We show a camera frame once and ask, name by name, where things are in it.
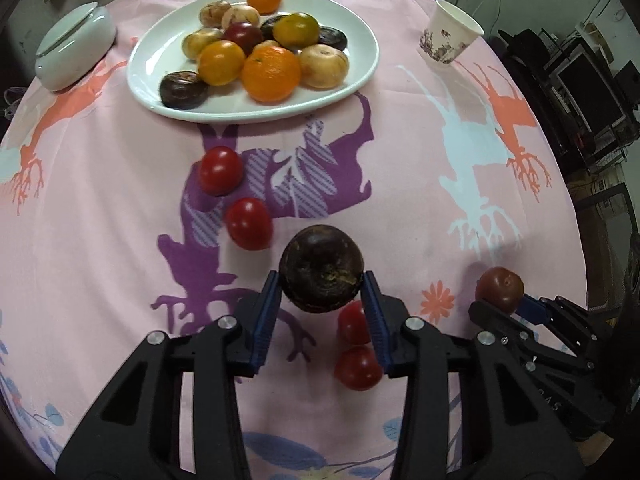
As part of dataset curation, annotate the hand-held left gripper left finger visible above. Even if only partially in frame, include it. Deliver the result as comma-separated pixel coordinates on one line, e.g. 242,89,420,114
55,270,282,480

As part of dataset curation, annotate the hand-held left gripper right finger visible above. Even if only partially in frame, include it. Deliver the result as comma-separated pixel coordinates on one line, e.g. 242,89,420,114
361,270,586,480

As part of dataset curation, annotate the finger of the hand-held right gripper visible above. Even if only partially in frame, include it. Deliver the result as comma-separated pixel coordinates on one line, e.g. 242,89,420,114
468,300,596,377
517,295,617,359

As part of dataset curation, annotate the dark red tomato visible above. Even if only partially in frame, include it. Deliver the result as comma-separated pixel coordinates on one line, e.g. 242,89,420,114
475,266,525,315

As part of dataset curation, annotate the dark brown water chestnut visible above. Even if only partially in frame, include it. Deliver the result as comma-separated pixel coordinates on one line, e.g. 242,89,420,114
159,71,209,110
278,225,365,314
260,16,286,41
318,26,348,52

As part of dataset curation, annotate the yellow tomato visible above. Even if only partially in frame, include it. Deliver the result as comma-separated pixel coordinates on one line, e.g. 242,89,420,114
196,40,246,87

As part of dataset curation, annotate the white oval plate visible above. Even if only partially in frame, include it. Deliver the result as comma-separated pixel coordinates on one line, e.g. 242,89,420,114
126,0,379,122

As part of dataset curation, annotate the red plum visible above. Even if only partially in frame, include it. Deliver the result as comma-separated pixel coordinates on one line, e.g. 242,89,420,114
222,22,264,57

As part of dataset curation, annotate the green-brown tomato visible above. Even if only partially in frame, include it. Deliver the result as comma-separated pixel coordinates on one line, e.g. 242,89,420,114
272,12,321,51

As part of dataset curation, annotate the red cherry tomato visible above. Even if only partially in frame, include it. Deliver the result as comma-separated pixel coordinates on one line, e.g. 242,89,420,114
337,301,373,346
225,197,274,252
199,146,245,197
334,345,385,392

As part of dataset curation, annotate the pink printed tablecloth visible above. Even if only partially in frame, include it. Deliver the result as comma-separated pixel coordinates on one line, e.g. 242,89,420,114
0,0,588,480

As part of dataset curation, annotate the computer monitor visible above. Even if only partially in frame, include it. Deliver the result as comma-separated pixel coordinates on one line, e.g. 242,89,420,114
554,51,627,131

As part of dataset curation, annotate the printed paper cup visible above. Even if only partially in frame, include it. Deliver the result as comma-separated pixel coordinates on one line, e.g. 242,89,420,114
417,0,485,67

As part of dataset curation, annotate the white lidded ceramic jar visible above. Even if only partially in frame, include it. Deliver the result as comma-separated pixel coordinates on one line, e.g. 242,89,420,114
34,2,117,92

